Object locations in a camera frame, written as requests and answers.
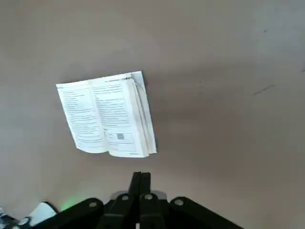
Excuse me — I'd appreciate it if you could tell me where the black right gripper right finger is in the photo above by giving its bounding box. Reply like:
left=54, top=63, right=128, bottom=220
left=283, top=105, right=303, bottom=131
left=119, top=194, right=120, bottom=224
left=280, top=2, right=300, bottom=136
left=140, top=172, right=241, bottom=229

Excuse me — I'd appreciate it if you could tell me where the white and blue paperback book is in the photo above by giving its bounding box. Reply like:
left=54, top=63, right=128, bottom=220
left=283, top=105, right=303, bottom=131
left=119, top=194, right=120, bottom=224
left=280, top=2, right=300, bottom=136
left=56, top=70, right=157, bottom=158

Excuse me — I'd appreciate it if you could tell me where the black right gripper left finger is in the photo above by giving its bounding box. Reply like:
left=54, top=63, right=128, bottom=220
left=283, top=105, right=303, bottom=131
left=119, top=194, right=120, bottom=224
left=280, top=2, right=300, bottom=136
left=35, top=172, right=142, bottom=229

